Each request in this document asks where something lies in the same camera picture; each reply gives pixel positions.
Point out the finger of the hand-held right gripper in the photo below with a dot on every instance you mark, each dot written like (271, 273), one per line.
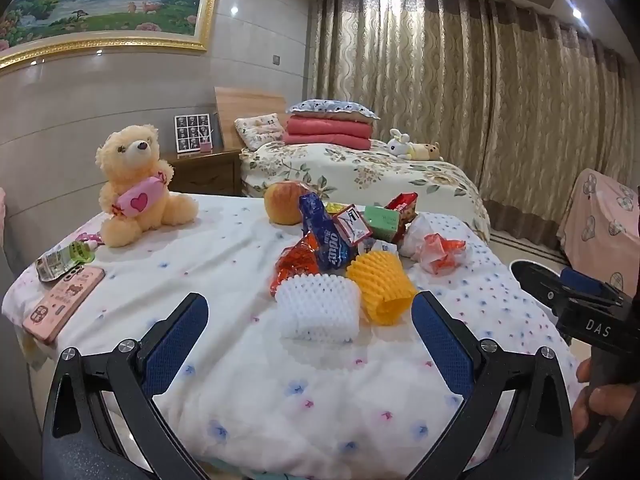
(537, 280)
(582, 282)

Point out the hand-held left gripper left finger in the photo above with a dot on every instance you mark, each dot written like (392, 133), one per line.
(175, 330)

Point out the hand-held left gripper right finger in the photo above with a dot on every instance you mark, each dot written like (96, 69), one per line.
(440, 340)

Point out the yellow foam fruit net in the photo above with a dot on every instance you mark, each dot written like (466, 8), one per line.
(380, 280)

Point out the orange red wrapper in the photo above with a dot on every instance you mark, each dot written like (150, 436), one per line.
(440, 255)

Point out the white plastic bag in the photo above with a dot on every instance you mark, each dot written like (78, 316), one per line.
(417, 232)

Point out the white printed packet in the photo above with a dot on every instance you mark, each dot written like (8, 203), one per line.
(380, 247)

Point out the white foam fruit net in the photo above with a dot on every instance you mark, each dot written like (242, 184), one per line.
(315, 310)

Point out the green milk carton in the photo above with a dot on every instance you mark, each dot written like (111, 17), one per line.
(382, 221)

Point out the orange snack bag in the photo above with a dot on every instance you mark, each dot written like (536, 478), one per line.
(295, 262)

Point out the red snack bag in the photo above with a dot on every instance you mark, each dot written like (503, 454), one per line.
(402, 205)

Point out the blue snack wrapper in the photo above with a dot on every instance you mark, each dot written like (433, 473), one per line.
(330, 247)

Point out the small red white carton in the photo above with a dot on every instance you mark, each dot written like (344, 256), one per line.
(352, 225)

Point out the yellow snack wrapper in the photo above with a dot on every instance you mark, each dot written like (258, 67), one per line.
(336, 208)

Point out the person's right hand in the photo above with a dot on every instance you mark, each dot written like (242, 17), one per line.
(600, 402)

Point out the pink printed cloth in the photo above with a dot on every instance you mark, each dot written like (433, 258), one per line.
(600, 210)

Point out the white flower print bedsheet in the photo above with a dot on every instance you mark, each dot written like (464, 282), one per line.
(225, 260)

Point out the pink cased phone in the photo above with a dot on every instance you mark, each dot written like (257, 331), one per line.
(60, 302)

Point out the small pink object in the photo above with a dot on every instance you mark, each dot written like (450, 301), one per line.
(87, 237)

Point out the green drink pouch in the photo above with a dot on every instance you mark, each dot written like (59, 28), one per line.
(65, 260)

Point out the wooden nightstand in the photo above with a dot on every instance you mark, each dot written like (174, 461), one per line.
(210, 175)

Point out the red apple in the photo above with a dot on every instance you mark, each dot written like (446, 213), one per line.
(282, 205)

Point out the yellow plush toy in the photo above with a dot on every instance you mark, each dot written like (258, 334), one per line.
(425, 151)

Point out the beige patterned curtain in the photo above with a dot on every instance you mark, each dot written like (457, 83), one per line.
(500, 110)

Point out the cream teddy bear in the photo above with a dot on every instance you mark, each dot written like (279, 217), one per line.
(130, 160)

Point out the white rabbit plush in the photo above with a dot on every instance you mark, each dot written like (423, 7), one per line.
(400, 146)

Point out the floral quilt bed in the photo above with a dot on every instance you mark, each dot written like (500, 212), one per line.
(360, 165)

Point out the floral print pillow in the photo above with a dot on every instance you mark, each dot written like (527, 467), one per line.
(257, 130)

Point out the folded red blanket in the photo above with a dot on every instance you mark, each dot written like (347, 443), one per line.
(325, 132)

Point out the wooden headboard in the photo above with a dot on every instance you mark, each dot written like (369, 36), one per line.
(245, 102)

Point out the blue patterned pillow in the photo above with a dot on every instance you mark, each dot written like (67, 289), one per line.
(330, 107)

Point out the ceiling light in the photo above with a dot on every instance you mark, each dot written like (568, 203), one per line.
(576, 12)

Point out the gold framed landscape painting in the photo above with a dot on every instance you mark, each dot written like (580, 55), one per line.
(100, 5)

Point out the black and white photo frame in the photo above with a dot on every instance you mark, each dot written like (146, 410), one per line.
(192, 132)

